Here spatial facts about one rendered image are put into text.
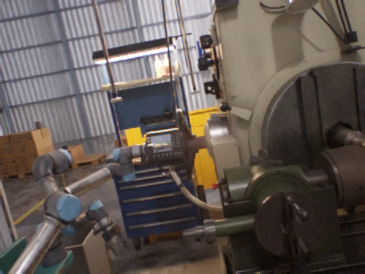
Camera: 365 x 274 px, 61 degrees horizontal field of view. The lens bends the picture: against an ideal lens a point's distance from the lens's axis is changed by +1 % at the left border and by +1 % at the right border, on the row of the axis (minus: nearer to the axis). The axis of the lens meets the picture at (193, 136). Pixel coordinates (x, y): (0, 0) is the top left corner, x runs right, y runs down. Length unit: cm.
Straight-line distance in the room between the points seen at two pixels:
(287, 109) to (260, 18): 38
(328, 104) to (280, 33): 34
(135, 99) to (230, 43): 231
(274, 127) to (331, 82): 26
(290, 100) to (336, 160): 33
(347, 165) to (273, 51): 56
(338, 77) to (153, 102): 247
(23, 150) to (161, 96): 610
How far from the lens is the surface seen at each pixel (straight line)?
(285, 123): 125
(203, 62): 156
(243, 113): 127
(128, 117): 354
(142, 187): 316
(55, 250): 211
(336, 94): 130
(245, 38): 132
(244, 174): 97
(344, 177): 102
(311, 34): 139
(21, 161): 914
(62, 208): 155
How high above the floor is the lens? 158
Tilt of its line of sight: 10 degrees down
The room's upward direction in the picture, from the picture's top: 11 degrees counter-clockwise
